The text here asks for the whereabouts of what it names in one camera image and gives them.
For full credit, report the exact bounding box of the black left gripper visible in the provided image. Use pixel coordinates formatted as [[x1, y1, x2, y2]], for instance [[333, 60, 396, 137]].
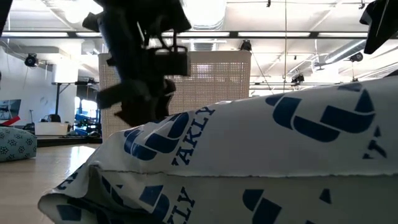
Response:
[[96, 77, 177, 127]]

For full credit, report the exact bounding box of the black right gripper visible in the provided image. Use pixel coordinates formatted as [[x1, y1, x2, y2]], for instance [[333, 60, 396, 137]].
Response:
[[359, 0, 398, 55]]

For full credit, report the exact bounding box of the white pack blue logo print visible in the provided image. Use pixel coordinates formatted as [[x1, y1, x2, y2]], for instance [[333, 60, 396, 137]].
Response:
[[37, 70, 398, 224]]

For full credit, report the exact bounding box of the white perforated plastic basket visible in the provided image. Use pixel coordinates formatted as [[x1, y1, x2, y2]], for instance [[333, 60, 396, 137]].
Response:
[[98, 50, 252, 142]]

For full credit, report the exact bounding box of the black background stand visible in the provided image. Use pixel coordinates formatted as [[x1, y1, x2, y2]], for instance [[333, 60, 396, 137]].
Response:
[[51, 81, 78, 123]]

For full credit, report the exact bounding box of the white background box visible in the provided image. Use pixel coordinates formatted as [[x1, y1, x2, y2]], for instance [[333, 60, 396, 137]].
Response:
[[34, 121, 70, 136]]

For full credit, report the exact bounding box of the teal patterned fabric pad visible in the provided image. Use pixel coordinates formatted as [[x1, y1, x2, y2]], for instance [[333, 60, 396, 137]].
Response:
[[0, 126, 38, 163]]

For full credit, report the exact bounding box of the silver ceiling duct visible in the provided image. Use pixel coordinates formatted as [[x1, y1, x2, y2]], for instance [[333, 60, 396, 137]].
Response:
[[313, 39, 368, 68], [182, 0, 228, 52]]

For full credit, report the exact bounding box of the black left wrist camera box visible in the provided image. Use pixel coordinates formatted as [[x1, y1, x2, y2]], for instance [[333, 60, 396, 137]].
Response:
[[152, 46, 192, 77]]

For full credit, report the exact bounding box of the black aluminium rig frame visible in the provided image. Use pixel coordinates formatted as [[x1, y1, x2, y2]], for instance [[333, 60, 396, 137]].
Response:
[[36, 135, 103, 147]]

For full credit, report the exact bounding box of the thin hanging cable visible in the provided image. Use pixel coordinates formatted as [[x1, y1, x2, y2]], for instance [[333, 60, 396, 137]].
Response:
[[284, 0, 287, 94]]

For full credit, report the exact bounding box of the black overhead frame beam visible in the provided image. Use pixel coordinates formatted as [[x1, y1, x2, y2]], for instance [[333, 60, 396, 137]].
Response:
[[0, 30, 374, 40]]

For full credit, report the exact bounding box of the dark wall picture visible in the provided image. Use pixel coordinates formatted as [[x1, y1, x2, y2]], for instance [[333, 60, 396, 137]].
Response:
[[0, 99, 22, 121]]

